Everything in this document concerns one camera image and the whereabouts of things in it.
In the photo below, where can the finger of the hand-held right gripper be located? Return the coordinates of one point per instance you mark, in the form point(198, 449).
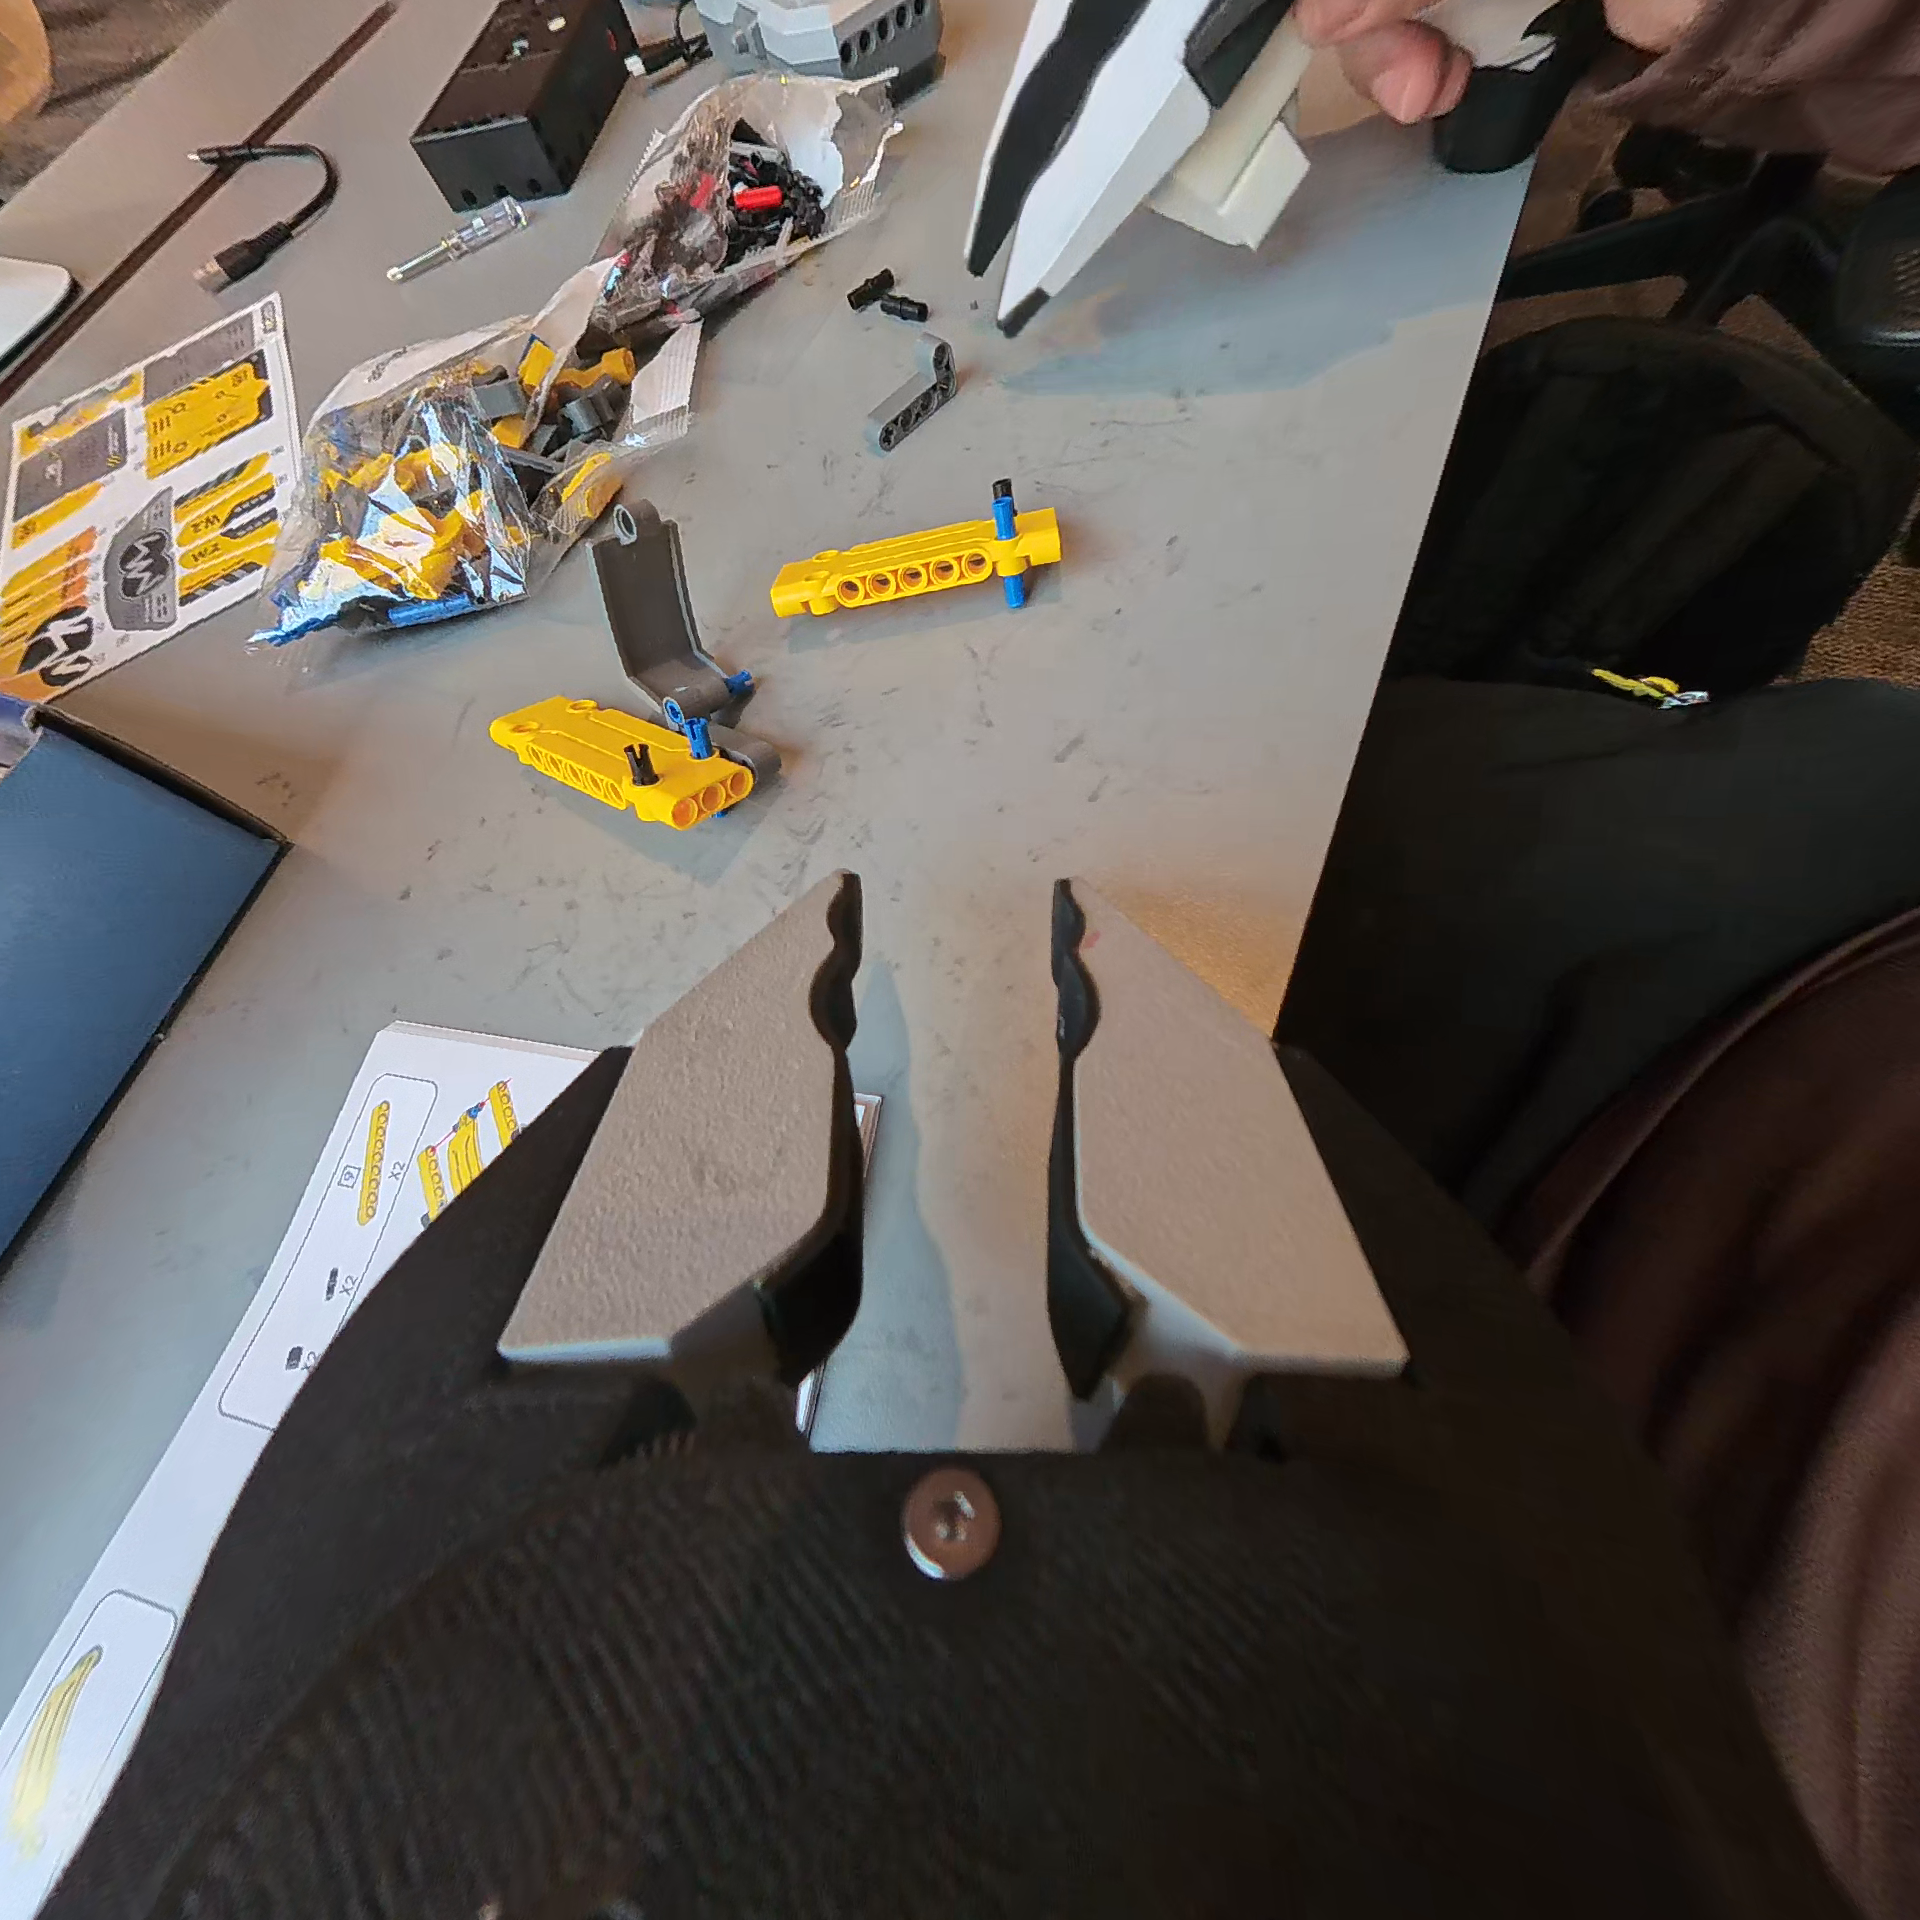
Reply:
point(1021, 119)
point(1109, 165)

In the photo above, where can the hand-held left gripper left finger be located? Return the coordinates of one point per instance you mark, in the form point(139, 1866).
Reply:
point(690, 1185)

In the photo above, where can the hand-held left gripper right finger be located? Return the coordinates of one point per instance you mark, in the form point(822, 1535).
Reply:
point(1231, 1201)

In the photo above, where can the grey bent beam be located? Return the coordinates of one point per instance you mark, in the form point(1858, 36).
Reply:
point(913, 397)

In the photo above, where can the bag of black red pins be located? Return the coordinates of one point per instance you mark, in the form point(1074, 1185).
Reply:
point(721, 194)

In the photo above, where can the blue pin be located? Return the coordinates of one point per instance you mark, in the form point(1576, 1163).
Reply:
point(1015, 578)

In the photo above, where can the yellow grey brick assembly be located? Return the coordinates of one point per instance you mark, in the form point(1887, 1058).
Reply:
point(630, 749)

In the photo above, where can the yellow panel brick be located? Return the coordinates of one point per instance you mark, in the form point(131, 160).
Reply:
point(885, 569)

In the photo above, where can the person's right forearm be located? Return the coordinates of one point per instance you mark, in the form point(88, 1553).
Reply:
point(1800, 67)

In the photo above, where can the grey desk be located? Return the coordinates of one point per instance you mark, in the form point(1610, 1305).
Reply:
point(1201, 600)

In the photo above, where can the person's right hand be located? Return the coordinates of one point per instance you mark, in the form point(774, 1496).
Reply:
point(1402, 67)

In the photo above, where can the grey hub brick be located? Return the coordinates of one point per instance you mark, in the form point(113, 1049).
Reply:
point(840, 36)

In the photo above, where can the instruction booklet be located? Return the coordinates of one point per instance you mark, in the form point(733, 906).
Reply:
point(329, 1229)

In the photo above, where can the person's black trousers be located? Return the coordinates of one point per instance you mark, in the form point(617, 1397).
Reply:
point(1576, 901)

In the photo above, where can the black battery box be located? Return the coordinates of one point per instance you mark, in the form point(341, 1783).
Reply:
point(510, 119)

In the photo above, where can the black backpack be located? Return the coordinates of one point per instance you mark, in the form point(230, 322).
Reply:
point(1650, 495)

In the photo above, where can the black office chair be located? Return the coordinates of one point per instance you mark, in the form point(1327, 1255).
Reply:
point(1800, 253)

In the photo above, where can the blue robot kit box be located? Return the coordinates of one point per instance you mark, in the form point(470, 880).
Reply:
point(106, 960)

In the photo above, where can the bag of yellow bricks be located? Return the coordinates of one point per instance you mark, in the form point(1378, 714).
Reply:
point(435, 495)

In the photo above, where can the yellow grey sticker sheet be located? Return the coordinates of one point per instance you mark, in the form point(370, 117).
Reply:
point(150, 495)

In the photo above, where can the silver stand base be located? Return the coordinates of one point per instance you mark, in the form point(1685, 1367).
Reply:
point(24, 307)

